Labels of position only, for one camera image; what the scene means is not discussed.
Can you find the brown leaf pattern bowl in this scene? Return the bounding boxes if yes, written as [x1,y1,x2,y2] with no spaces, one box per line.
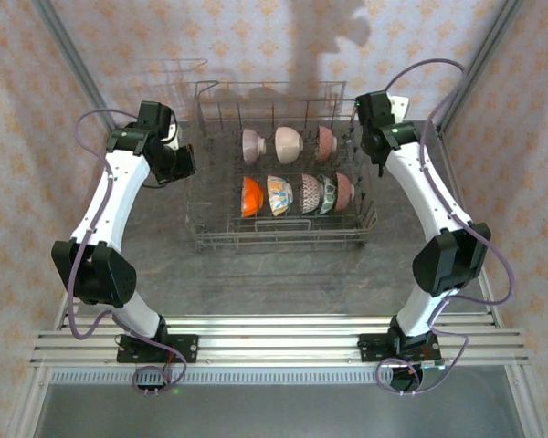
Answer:
[315,125,339,162]
[300,172,323,215]

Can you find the pale purple bowl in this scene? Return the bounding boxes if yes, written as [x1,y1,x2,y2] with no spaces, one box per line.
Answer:
[241,128,268,166]

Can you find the orange bowl white inside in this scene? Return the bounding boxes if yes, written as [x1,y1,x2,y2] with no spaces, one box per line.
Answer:
[240,176,266,219]

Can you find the red-brown floral check bowl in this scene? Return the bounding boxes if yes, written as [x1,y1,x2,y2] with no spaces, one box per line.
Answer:
[334,172,357,214]

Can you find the plain cream bowl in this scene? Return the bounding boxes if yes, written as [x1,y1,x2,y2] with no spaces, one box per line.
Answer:
[274,126,305,164]

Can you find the green leaf pattern bowl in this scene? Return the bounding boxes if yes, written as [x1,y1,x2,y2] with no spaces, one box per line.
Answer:
[318,175,339,216]

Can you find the yellow blue flower bowl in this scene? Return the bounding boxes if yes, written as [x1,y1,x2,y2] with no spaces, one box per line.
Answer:
[266,174,295,218]

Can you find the grey wire dish rack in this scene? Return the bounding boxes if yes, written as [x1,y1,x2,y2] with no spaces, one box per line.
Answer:
[185,79,379,254]

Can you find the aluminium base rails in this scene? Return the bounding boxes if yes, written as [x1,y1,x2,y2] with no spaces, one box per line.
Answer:
[29,313,533,368]

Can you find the black electronics box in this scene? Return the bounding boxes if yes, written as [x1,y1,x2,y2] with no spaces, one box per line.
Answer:
[390,359,447,396]
[134,369,173,395]

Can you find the grey metal lower panel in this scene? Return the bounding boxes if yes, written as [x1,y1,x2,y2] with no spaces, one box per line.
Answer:
[31,381,531,438]

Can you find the aluminium frame post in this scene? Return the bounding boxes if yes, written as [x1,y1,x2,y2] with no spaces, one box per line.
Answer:
[29,0,122,138]
[436,0,526,133]

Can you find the grey slotted cable duct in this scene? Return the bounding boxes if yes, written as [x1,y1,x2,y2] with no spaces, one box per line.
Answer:
[49,367,394,385]

